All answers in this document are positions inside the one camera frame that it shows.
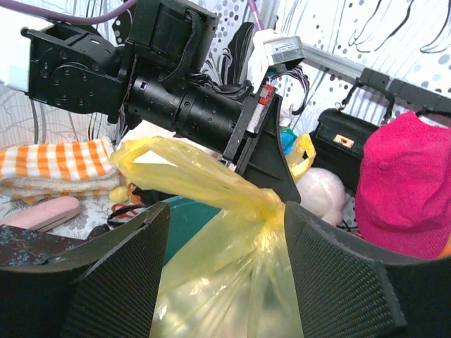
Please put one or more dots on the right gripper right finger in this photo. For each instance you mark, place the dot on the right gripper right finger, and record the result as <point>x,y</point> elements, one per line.
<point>343,284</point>

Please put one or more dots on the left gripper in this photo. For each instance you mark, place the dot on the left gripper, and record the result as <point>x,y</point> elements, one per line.
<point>254,148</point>

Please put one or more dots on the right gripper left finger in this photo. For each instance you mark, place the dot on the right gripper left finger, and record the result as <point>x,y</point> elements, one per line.
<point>117,275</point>

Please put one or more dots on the yellow trash bag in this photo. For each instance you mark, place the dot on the yellow trash bag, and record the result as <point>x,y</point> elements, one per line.
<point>233,278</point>

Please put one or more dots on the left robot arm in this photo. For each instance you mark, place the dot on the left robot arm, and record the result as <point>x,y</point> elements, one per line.
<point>143,61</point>

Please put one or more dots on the colourful striped bag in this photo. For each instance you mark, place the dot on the colourful striped bag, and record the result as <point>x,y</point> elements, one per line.
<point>287,139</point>

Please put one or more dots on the teal trash bin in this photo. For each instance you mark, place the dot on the teal trash bin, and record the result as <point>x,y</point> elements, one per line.
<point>187,218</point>

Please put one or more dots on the magenta fabric bag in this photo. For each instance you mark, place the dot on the magenta fabric bag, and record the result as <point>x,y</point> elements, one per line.
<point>403,195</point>

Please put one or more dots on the white plush lamb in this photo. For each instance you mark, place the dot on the white plush lamb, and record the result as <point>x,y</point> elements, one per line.
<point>323,194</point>

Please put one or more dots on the black leather handbag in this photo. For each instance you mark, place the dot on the black leather handbag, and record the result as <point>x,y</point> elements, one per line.
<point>339,138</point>

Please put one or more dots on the pink fuzzy case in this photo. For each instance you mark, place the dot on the pink fuzzy case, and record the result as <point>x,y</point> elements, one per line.
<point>45,216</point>

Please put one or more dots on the brown floral necktie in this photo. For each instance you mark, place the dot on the brown floral necktie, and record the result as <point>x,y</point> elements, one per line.
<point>28,247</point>

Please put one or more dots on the orange checkered cloth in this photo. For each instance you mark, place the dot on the orange checkered cloth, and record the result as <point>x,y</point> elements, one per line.
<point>39,171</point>

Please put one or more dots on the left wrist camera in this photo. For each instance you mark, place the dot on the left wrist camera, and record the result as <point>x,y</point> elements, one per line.
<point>276,54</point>

